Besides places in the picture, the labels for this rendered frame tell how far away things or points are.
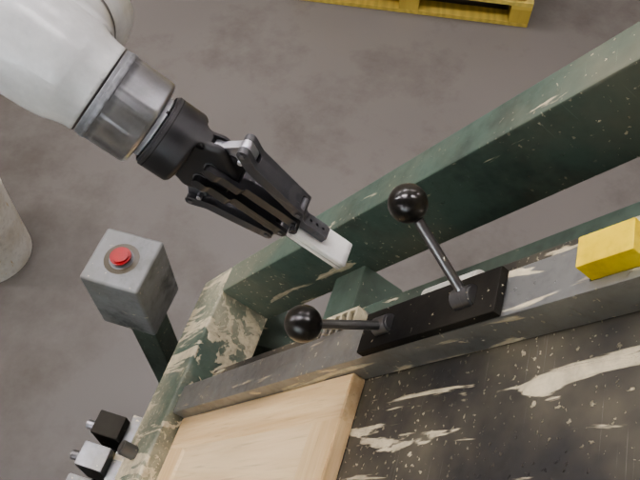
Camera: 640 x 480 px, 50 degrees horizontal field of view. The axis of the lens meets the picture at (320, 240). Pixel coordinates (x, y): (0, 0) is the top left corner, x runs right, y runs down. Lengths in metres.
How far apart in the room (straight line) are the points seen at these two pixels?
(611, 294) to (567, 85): 0.27
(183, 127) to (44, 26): 0.14
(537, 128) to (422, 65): 2.32
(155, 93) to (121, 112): 0.04
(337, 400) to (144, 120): 0.39
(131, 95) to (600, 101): 0.45
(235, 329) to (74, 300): 1.23
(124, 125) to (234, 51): 2.51
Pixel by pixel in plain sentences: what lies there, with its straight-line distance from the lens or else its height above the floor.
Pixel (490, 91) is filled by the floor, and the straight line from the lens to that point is 3.02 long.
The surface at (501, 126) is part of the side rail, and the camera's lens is 0.81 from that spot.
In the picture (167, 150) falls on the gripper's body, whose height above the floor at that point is 1.56.
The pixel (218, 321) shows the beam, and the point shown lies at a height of 0.90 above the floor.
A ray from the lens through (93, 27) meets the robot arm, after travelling 0.65.
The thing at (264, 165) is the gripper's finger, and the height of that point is 1.54.
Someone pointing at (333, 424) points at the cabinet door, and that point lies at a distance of 0.80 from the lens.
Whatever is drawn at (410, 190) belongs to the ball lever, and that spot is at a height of 1.54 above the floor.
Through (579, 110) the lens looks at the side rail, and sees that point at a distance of 0.76.
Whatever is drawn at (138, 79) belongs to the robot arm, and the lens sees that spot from 0.64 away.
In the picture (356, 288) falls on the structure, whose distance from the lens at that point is 1.04.
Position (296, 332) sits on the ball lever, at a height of 1.43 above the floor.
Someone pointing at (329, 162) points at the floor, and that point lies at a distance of 2.67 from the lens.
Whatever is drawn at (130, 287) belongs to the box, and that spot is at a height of 0.93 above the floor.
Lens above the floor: 2.03
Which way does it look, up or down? 56 degrees down
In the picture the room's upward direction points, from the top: straight up
